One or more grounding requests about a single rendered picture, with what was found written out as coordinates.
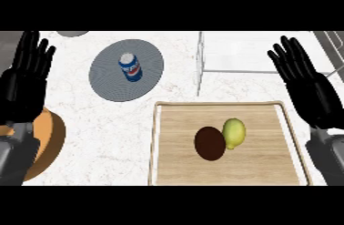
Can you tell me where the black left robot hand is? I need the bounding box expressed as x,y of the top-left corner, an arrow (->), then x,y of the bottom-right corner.
0,30 -> 58,127

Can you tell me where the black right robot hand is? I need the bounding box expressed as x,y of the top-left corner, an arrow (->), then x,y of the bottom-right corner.
266,35 -> 344,130

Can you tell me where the wooden tray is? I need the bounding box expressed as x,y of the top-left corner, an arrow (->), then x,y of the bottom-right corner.
148,100 -> 313,187

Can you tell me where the round orange wooden board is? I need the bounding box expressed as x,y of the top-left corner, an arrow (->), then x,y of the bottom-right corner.
0,106 -> 68,182

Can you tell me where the grey round object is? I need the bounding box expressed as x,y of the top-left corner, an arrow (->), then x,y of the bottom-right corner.
56,31 -> 90,38

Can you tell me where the round grey placemat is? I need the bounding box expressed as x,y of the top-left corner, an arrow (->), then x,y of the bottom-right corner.
87,38 -> 166,103

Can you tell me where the blue and white can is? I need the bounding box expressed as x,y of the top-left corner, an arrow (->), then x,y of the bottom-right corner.
117,52 -> 143,83

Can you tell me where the white wire tiered shelf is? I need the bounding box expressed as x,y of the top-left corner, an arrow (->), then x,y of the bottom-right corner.
195,31 -> 344,97

